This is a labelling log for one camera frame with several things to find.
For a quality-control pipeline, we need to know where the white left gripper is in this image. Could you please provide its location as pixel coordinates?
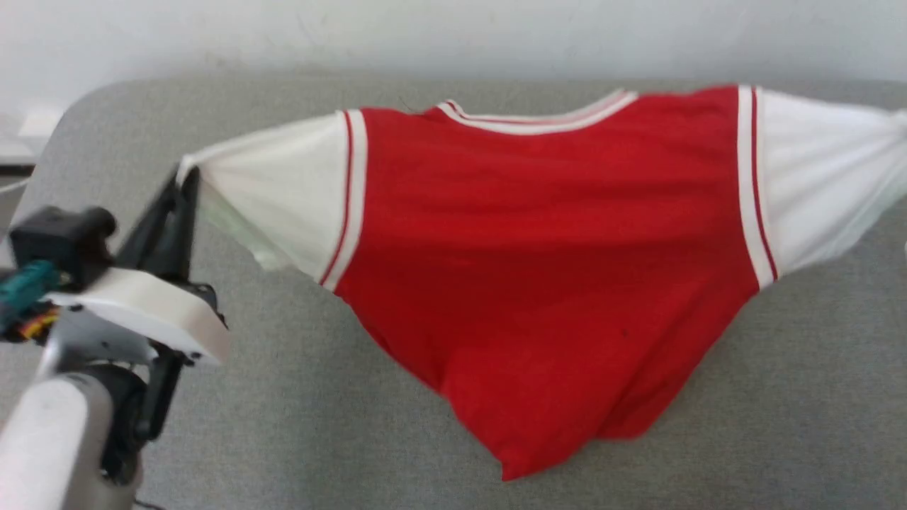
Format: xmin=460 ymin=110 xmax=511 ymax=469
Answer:
xmin=48 ymin=166 xmax=232 ymax=366

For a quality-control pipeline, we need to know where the teal connector cable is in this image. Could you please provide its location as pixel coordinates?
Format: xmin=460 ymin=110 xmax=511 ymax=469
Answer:
xmin=0 ymin=259 xmax=63 ymax=339

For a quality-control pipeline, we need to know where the red and white jersey shirt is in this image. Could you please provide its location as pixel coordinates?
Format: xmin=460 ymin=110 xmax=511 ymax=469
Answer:
xmin=176 ymin=85 xmax=907 ymax=482

